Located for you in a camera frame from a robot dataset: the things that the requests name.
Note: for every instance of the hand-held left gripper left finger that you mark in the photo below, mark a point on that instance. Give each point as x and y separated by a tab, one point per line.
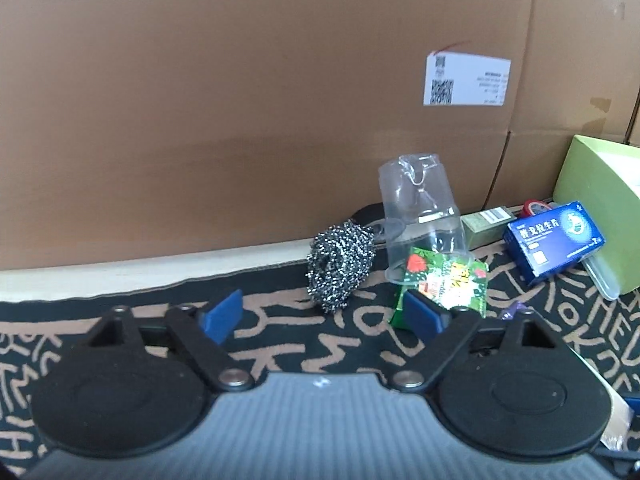
222	316

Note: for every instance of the small olive green box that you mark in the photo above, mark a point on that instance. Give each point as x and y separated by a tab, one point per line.
482	225

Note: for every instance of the light green shoe box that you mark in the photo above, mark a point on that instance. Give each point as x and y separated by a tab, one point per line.
595	185

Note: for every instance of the steel wool scrubber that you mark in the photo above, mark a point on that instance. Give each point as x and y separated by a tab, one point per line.
340	265

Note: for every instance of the large cardboard panel with label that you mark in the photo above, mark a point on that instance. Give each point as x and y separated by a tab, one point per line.
200	110

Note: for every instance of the black patterned mat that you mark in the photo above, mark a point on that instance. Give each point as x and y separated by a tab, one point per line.
300	330

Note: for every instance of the translucent plastic container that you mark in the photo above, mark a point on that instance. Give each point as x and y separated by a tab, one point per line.
607	280

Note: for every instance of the white printed label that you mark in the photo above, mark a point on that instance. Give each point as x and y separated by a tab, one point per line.
467	79

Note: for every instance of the purple wrapper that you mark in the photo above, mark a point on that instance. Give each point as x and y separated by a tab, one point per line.
511	311

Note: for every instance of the blue medicine box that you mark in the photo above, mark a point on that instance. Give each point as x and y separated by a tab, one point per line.
550	240

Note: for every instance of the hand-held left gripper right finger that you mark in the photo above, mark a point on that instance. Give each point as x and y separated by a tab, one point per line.
425	316

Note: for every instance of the clear plastic cup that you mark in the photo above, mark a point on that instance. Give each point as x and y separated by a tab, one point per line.
420	195

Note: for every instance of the green flower print box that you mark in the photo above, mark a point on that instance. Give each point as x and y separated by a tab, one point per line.
450	280

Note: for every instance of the red tape roll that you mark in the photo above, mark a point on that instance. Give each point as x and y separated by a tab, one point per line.
535	206

